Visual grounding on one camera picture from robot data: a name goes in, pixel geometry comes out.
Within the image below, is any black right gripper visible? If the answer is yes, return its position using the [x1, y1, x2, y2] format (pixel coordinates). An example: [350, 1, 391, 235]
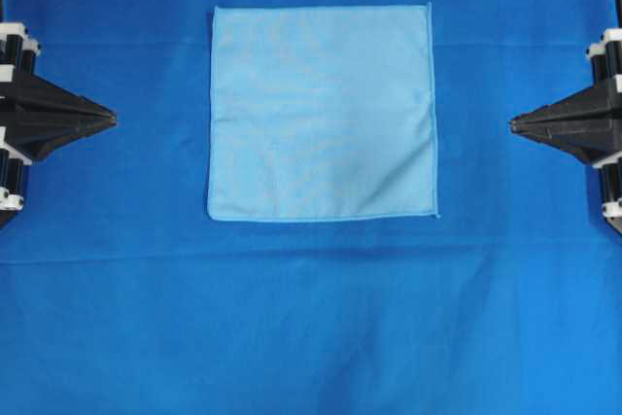
[510, 27, 621, 233]

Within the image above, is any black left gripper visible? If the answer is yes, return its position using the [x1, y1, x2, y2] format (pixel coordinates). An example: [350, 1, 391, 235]
[1, 22, 117, 228]

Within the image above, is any light blue towel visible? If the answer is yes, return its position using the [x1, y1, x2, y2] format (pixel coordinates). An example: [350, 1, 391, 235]
[207, 4, 439, 223]

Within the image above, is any dark blue table cloth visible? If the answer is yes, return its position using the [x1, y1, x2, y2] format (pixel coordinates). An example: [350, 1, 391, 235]
[1, 0, 621, 414]

